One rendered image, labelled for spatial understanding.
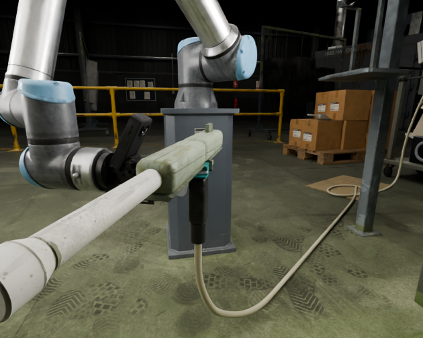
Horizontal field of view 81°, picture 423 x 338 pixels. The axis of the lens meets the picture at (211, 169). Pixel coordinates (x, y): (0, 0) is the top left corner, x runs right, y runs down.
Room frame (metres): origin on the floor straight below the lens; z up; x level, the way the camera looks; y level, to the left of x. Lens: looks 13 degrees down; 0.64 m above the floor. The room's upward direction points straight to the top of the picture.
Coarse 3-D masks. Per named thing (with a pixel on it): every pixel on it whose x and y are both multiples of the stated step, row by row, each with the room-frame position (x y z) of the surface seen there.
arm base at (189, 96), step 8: (184, 88) 1.08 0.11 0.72; (192, 88) 1.07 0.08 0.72; (200, 88) 1.07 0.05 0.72; (208, 88) 1.09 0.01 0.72; (184, 96) 1.08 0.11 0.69; (192, 96) 1.06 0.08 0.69; (200, 96) 1.06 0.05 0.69; (208, 96) 1.08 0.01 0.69; (176, 104) 1.09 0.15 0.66; (184, 104) 1.06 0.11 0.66; (192, 104) 1.05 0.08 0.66; (200, 104) 1.05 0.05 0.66; (208, 104) 1.06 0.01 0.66; (216, 104) 1.11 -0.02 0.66
